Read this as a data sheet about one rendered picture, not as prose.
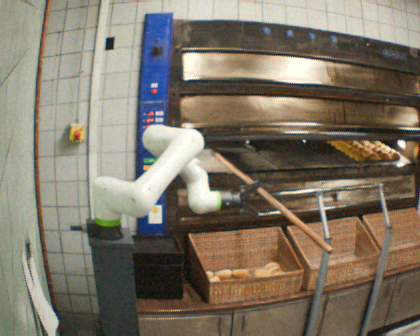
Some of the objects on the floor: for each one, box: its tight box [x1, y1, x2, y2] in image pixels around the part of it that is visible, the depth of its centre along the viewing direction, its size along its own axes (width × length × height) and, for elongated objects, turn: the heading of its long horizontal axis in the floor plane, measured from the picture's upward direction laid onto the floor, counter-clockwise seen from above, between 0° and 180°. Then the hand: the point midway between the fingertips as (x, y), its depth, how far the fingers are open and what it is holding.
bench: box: [136, 237, 420, 336], centre depth 401 cm, size 56×242×58 cm, turn 99°
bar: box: [249, 182, 393, 336], centre depth 369 cm, size 31×127×118 cm, turn 99°
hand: (269, 198), depth 343 cm, fingers open, 11 cm apart
